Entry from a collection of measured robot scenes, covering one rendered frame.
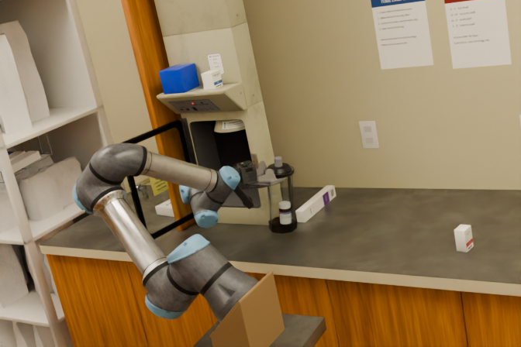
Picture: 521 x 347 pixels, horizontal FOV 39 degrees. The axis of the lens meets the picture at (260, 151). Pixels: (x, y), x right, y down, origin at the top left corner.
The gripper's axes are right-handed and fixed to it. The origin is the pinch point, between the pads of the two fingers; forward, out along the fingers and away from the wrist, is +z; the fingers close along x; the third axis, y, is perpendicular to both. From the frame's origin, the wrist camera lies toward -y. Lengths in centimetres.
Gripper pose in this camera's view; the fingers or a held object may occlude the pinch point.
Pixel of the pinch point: (278, 176)
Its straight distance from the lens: 260.7
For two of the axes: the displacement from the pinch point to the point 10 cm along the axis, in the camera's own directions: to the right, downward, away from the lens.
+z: 9.5, -2.2, 2.1
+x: -2.6, -2.7, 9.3
